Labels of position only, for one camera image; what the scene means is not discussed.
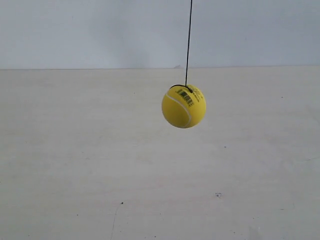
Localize yellow tennis ball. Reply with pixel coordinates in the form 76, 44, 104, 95
161, 84, 206, 129

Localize thin black hanging string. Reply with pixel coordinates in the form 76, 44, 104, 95
184, 0, 194, 86

